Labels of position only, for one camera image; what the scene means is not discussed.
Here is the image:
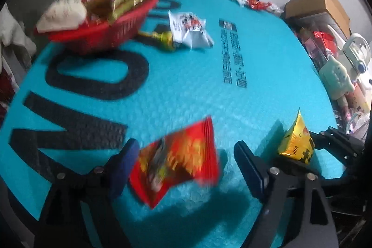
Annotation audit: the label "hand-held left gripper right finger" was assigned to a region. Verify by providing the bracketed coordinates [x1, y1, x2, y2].
[234, 141, 339, 248]

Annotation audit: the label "large white and red packet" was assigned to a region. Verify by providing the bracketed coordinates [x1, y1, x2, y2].
[35, 0, 88, 33]

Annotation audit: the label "red mesh basket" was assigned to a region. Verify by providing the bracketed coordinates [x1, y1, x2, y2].
[33, 0, 160, 56]

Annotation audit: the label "teal mat with black letters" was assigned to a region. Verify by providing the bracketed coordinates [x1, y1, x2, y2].
[0, 0, 348, 248]

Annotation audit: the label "white packet with cartoon print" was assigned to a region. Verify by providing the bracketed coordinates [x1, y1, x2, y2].
[169, 10, 215, 50]

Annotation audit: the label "pale green plush toy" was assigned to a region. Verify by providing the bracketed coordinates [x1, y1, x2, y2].
[318, 56, 355, 100]

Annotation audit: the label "yellow snack packet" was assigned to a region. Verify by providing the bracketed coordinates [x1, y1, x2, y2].
[277, 110, 316, 164]

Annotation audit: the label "red packet among clutter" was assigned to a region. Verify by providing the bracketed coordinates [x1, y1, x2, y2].
[312, 30, 335, 43]

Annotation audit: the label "yellow wrapped candy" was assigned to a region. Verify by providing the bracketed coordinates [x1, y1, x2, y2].
[138, 30, 182, 53]

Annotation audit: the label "red crumpled wrappers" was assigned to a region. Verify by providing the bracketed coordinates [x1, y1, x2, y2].
[248, 0, 284, 15]

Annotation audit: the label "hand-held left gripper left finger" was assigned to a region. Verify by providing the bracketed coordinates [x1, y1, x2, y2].
[33, 138, 140, 248]

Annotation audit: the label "white quilted jacket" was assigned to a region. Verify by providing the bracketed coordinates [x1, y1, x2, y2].
[0, 2, 37, 63]

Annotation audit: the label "small red snack packet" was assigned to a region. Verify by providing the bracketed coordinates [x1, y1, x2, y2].
[129, 116, 220, 209]

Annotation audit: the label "dark red cloth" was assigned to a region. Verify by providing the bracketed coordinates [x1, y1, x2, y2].
[0, 71, 18, 121]

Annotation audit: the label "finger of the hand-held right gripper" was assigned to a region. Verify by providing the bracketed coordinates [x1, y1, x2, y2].
[275, 155, 354, 198]
[310, 126, 365, 159]

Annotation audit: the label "cardboard box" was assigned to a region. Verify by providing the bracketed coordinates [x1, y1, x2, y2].
[283, 0, 351, 39]

